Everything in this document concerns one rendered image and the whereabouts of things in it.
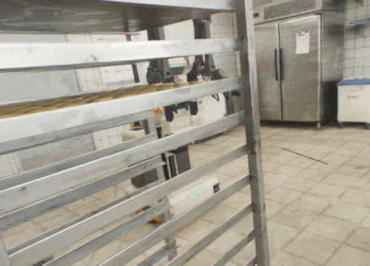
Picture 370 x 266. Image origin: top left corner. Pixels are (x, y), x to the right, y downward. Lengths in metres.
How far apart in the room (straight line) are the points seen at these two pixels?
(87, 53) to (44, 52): 0.06
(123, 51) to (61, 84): 4.42
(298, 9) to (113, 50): 4.91
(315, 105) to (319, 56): 0.74
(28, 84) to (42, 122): 4.36
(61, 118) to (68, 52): 0.10
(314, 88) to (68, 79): 3.66
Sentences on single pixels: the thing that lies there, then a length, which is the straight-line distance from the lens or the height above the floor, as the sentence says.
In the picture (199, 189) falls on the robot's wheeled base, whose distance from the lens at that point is 2.66.
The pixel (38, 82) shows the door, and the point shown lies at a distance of 4.90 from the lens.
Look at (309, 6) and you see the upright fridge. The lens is 5.31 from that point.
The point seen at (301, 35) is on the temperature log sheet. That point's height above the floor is 1.49.
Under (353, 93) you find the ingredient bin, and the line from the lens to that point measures 5.27.
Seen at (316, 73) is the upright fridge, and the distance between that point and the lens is 5.18.
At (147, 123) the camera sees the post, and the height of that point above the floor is 1.10.
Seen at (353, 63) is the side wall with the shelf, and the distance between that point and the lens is 5.94.
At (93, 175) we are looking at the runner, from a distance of 0.55.
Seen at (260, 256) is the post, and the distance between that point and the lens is 1.00.
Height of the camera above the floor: 1.29
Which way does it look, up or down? 18 degrees down
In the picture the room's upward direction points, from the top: 7 degrees counter-clockwise
